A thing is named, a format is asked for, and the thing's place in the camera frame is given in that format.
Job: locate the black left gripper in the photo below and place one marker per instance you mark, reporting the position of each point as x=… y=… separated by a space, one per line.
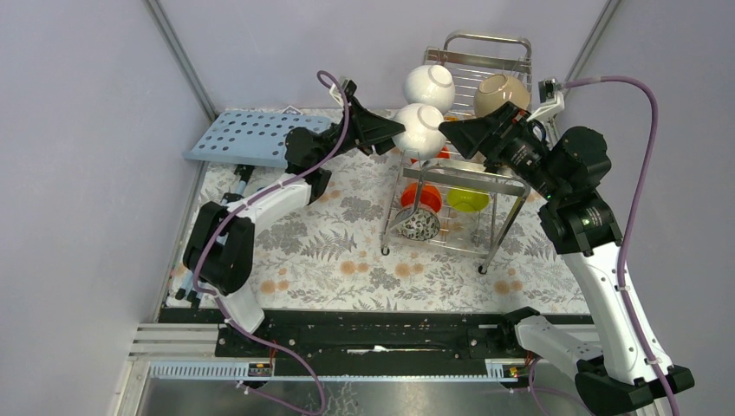
x=364 y=127

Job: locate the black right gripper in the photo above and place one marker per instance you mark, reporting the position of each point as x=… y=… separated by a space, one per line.
x=497 y=129

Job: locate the white bowl front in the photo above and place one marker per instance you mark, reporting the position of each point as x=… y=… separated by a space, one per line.
x=422 y=138

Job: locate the white bowl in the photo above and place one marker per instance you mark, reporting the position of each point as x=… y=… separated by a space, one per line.
x=422 y=138
x=432 y=85

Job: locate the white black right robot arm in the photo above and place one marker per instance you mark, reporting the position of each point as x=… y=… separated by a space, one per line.
x=629 y=369

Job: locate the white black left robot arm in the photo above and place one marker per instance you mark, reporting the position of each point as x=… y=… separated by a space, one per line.
x=220 y=249

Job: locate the stainless steel dish rack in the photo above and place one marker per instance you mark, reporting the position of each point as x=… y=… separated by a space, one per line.
x=470 y=56

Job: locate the beige bowl rear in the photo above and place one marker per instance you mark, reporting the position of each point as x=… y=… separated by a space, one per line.
x=493 y=92

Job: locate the orange bowl lower rear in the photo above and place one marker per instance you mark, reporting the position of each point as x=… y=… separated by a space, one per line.
x=443 y=154

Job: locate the orange bowl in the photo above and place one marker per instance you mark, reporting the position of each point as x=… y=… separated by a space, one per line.
x=429 y=196
x=443 y=154

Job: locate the lime green bowl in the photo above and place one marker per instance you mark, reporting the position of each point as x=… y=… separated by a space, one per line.
x=467 y=200

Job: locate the orange bowl lower front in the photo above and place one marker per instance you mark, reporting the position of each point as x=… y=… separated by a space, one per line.
x=429 y=196

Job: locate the leopard pattern bowl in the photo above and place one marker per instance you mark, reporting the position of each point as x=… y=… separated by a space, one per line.
x=423 y=225

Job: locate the blue perforated tray stand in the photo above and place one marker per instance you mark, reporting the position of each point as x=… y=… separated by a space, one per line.
x=234 y=144

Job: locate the floral table mat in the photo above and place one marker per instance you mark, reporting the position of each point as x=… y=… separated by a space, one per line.
x=328 y=254

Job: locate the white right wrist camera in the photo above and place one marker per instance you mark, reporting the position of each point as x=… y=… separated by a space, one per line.
x=551 y=100

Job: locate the white slotted cable duct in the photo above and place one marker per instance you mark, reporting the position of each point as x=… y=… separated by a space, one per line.
x=344 y=376

